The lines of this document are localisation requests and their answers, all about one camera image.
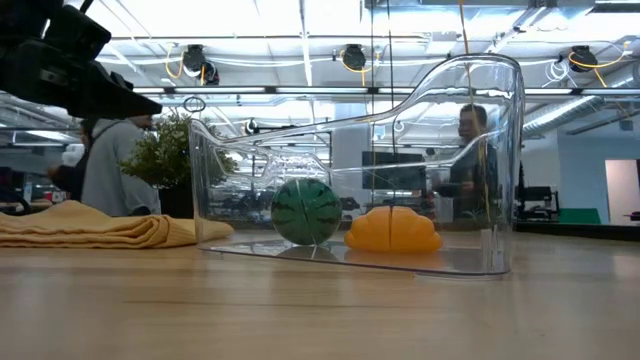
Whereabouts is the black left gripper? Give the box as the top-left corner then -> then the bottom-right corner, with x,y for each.
0,0 -> 164,120

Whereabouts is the green toy watermelon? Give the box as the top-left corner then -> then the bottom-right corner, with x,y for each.
270,177 -> 344,248

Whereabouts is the orange toy fruit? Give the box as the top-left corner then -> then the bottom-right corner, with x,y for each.
343,204 -> 445,255

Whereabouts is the clear plastic container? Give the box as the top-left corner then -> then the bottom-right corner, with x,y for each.
188,52 -> 527,279

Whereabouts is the person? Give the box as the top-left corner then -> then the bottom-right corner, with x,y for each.
79,115 -> 163,218
431,102 -> 502,224
46,117 -> 101,203

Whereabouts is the small potted green plant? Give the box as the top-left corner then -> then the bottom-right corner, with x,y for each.
118,111 -> 240,220

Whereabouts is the folded yellow cloth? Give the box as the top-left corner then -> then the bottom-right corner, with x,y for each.
0,199 -> 236,250

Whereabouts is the black workstation equipment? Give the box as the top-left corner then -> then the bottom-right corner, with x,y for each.
514,163 -> 562,224

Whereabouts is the green floor board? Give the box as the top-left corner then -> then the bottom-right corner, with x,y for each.
558,207 -> 603,226

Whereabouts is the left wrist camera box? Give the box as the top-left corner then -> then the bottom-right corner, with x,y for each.
43,3 -> 113,65

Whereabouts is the black wire loop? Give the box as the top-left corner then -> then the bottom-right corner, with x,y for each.
181,95 -> 208,114

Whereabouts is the thin black hanging cable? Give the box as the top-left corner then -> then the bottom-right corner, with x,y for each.
369,0 -> 376,201
387,0 -> 397,157

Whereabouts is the black wall monitor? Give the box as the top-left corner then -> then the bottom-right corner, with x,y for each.
360,150 -> 428,192

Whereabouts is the yellow cable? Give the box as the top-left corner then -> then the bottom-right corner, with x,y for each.
457,0 -> 492,221

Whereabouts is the silver ventilation duct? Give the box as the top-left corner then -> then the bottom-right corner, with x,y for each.
521,94 -> 612,142

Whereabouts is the black metal rig frame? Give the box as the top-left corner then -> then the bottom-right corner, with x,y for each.
513,219 -> 640,243

